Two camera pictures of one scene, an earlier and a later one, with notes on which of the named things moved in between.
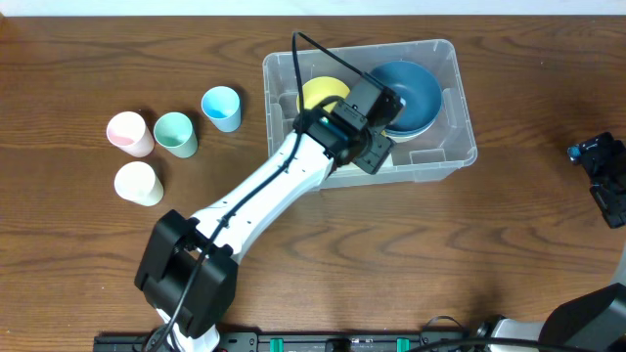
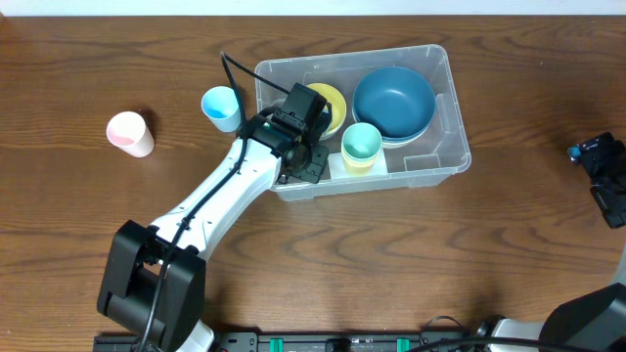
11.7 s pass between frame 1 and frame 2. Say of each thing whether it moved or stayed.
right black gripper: stayed
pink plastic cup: stayed
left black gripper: moved
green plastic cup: moved
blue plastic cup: stayed
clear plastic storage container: moved
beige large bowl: moved
